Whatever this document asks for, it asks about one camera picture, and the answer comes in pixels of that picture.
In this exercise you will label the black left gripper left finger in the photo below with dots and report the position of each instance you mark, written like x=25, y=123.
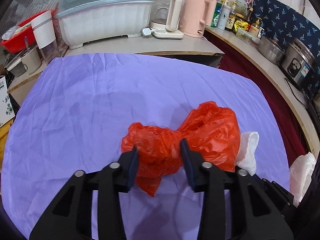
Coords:
x=69, y=214

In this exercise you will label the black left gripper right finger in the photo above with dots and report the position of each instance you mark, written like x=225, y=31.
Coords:
x=234, y=204

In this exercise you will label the white plastic bag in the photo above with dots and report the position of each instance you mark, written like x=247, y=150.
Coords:
x=245, y=158

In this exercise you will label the white trash bag bin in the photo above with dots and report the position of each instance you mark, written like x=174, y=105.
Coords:
x=300, y=175

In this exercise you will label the purple tablecloth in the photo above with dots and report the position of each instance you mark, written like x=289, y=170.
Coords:
x=80, y=108

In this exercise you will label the cardboard box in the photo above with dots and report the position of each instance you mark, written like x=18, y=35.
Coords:
x=6, y=109

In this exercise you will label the steel rice cooker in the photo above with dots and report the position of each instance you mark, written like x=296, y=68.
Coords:
x=297, y=62

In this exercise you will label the small steel pot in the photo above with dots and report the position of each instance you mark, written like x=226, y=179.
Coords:
x=270, y=49

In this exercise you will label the dark red counter curtain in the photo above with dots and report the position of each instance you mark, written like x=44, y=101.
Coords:
x=291, y=132

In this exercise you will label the navy patterned cloth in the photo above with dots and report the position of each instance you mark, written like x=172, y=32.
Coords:
x=284, y=23

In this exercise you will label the dark soy sauce bottle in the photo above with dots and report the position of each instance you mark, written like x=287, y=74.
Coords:
x=231, y=18

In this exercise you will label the red plastic basin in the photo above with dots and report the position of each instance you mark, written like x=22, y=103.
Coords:
x=16, y=43

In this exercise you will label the white thermos bottle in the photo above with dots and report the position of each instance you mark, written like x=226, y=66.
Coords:
x=224, y=15

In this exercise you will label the white cup container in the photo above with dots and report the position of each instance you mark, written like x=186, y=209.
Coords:
x=44, y=33

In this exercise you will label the green tin can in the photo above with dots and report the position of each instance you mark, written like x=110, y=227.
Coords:
x=217, y=13

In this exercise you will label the pink electric kettle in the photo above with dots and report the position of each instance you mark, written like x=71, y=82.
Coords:
x=195, y=16

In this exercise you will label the white dish rack with lid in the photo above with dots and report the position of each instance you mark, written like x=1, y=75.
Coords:
x=82, y=21

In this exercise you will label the white electric glass kettle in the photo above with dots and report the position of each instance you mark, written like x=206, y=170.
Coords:
x=164, y=20

